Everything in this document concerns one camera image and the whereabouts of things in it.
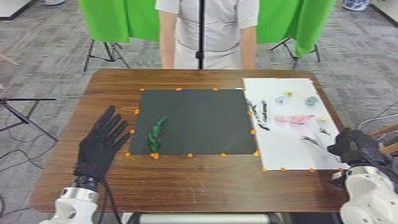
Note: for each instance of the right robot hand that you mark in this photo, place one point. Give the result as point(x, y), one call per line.
point(354, 144)

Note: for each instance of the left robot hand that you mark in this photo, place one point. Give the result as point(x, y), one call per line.
point(98, 150)

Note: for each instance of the blue flower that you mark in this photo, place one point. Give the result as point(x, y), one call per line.
point(312, 100)

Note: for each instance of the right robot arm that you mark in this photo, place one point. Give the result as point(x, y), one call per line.
point(370, 193)

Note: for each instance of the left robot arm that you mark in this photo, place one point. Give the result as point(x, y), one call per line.
point(73, 205)

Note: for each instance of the dark mat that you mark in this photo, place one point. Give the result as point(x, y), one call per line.
point(205, 123)

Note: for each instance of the person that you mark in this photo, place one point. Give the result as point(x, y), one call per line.
point(216, 30)

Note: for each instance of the white sheet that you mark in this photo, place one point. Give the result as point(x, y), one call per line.
point(294, 146)

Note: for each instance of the pink flower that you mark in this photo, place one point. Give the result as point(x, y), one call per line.
point(303, 119)

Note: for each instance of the black folding stand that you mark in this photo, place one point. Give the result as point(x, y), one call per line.
point(24, 116)

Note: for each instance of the pale purple flower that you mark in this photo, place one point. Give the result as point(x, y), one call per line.
point(280, 99)

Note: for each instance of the yellow flower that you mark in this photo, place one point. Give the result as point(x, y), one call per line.
point(288, 93)

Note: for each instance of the pale grey bar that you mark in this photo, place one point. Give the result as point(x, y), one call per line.
point(207, 218)

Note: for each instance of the black tripod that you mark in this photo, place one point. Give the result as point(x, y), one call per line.
point(299, 51)
point(107, 53)

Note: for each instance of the black stand pole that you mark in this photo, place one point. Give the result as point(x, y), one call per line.
point(201, 33)

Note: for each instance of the blue white vase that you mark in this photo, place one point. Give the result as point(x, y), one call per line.
point(54, 1)
point(356, 4)

